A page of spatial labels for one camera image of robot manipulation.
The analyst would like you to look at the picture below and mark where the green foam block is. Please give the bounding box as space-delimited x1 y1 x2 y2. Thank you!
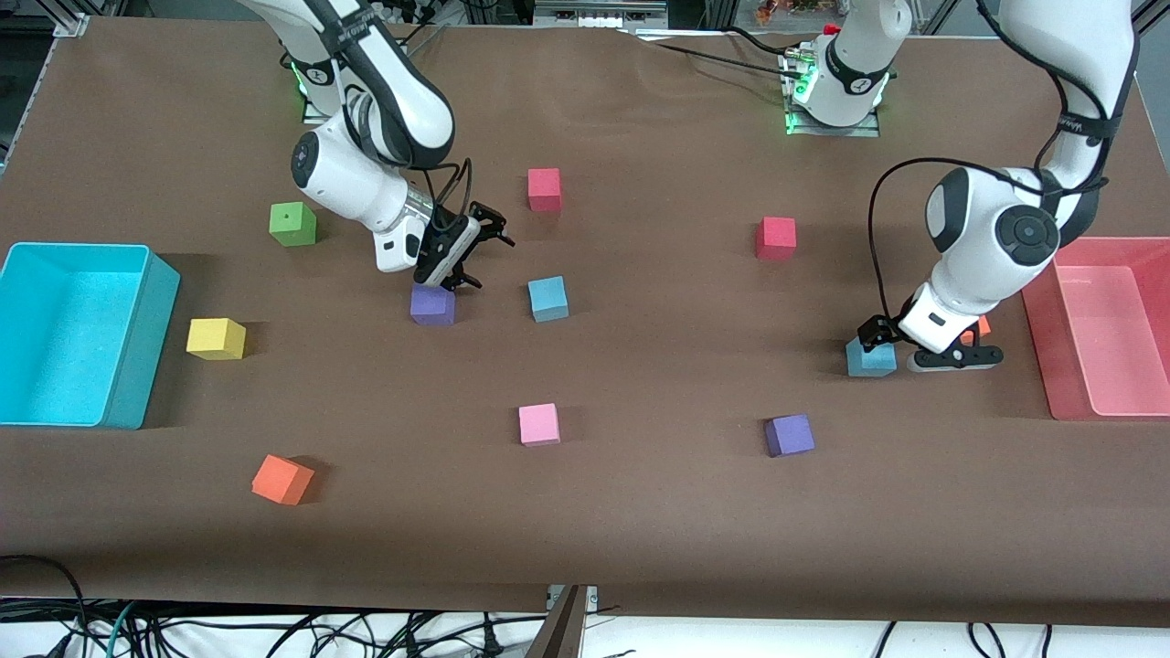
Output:
269 202 318 248

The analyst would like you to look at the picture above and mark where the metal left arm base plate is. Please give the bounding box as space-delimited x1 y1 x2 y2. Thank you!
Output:
782 46 883 138

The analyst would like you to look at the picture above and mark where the light blue foam block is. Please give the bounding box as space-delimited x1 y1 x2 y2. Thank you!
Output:
846 336 898 378
527 276 569 323

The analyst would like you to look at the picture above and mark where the dark metal bar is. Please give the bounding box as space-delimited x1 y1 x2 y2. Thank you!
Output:
526 585 588 658

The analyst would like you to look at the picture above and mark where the purple foam block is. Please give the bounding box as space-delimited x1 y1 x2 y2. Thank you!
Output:
409 282 456 327
764 414 816 459

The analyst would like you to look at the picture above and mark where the pink plastic bin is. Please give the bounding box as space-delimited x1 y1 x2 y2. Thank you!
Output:
1022 236 1170 422

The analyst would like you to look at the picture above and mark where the black cable on mat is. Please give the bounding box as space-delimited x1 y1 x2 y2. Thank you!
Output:
631 26 807 70

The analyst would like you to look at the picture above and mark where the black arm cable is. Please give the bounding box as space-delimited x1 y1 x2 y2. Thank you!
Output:
428 157 478 231
867 157 1054 323

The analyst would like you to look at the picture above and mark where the pink foam block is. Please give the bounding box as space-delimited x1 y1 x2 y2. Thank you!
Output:
518 403 561 448

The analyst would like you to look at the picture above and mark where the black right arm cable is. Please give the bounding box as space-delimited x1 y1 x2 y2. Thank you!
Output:
428 157 478 231

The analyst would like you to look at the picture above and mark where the red foam block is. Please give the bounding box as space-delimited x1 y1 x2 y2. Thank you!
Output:
755 217 797 262
527 167 563 213

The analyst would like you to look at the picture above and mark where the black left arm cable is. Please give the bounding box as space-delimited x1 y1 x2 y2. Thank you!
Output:
867 157 1054 323

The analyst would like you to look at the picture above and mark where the silver metal frame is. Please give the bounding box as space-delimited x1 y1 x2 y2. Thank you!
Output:
535 0 670 28

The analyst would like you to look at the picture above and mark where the teal cable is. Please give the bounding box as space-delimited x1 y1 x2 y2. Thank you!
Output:
103 599 140 658

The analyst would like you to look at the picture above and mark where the brown table cover mat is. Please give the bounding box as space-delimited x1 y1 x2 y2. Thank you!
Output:
0 16 1170 630

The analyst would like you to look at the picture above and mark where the silver metal bracket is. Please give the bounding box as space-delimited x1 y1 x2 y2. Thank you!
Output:
547 585 601 615

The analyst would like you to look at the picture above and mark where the yellow foam block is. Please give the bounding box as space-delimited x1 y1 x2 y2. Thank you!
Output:
186 317 247 361

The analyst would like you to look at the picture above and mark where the cyan plastic bin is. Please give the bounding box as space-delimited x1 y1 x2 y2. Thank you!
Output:
0 242 182 430

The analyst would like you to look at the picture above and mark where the black looped floor cable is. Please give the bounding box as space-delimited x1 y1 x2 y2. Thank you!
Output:
0 554 92 658

